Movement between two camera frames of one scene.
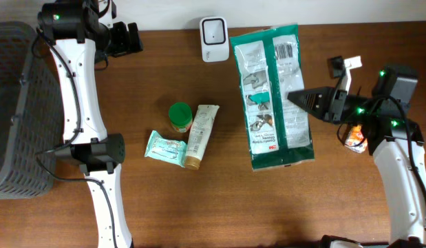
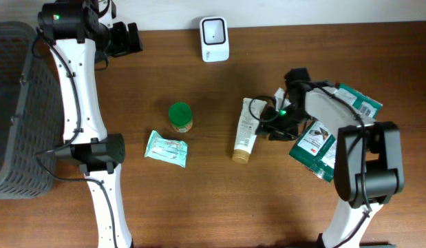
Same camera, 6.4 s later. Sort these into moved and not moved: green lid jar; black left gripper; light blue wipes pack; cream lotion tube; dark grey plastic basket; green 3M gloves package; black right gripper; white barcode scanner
Moved: cream lotion tube; black right gripper; green 3M gloves package
Not moved: dark grey plastic basket; green lid jar; white barcode scanner; light blue wipes pack; black left gripper
